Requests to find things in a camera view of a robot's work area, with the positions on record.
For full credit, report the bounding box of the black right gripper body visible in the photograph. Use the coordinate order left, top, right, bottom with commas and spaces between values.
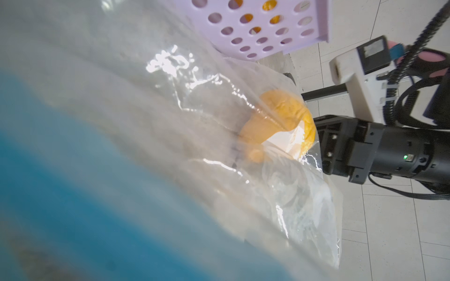
314, 115, 450, 185

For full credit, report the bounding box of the yellow pear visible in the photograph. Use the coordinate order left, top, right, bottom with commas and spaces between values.
229, 0, 282, 35
239, 89, 316, 163

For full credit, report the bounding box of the blue zip-top bag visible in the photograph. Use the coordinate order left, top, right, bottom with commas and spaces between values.
1, 1, 342, 281

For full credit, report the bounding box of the black microphone stand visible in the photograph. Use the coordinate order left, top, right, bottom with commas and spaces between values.
281, 84, 348, 102

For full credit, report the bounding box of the purple plastic basket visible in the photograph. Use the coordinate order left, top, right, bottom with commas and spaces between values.
157, 0, 333, 61

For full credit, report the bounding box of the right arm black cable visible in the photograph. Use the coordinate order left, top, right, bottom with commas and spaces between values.
367, 0, 450, 201

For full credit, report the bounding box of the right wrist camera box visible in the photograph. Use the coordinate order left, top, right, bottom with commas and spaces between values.
329, 36, 397, 123

